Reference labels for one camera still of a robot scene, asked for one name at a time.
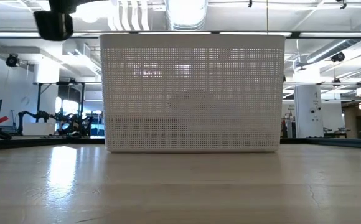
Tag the white column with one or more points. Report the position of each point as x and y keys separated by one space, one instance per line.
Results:
x=308 y=105

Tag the black ceiling camera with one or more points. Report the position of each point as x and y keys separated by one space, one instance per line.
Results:
x=12 y=59
x=338 y=57

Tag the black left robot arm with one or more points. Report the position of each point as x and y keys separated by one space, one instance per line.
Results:
x=62 y=4

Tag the black ceiling hook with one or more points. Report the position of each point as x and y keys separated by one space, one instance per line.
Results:
x=342 y=3
x=249 y=3

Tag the black background robot arms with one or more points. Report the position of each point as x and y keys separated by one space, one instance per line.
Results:
x=43 y=115

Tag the black table border strip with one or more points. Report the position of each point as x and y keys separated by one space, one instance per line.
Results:
x=43 y=143

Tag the silver ceiling duct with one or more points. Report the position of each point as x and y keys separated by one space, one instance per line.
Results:
x=186 y=15

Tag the black background frame bar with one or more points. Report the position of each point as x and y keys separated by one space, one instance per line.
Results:
x=323 y=83

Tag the white background box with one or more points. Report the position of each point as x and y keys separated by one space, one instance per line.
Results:
x=39 y=129

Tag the white perforated plastic basket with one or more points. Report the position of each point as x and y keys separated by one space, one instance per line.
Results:
x=193 y=93

